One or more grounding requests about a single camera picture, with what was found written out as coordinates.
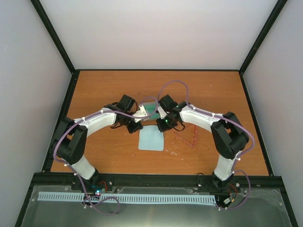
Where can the light blue cleaning cloth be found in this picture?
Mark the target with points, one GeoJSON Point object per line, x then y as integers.
{"type": "Point", "coordinates": [151, 139]}

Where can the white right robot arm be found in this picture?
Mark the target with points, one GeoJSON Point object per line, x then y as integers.
{"type": "Point", "coordinates": [230, 137]}

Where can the light blue slotted cable duct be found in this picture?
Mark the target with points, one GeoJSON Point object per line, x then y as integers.
{"type": "Point", "coordinates": [129, 198]}

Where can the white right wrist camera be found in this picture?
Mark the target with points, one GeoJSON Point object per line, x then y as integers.
{"type": "Point", "coordinates": [161, 112]}

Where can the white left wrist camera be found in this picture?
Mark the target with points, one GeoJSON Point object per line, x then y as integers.
{"type": "Point", "coordinates": [141, 114]}

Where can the grey glasses case green lining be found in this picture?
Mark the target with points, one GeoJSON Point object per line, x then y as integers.
{"type": "Point", "coordinates": [151, 104]}

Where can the pink transparent sunglasses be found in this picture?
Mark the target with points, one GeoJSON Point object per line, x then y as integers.
{"type": "Point", "coordinates": [188, 135]}

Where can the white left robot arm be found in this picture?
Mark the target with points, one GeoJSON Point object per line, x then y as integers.
{"type": "Point", "coordinates": [74, 137]}

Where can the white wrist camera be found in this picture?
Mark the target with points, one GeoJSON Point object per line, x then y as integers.
{"type": "Point", "coordinates": [141, 114]}
{"type": "Point", "coordinates": [161, 112]}

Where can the black aluminium frame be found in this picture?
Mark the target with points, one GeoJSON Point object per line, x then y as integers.
{"type": "Point", "coordinates": [46, 178]}

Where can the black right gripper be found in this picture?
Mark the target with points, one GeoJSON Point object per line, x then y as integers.
{"type": "Point", "coordinates": [163, 128]}

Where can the grey metal front plate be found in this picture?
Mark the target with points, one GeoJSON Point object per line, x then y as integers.
{"type": "Point", "coordinates": [257, 208]}

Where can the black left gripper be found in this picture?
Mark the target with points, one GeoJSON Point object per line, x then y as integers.
{"type": "Point", "coordinates": [138, 126]}

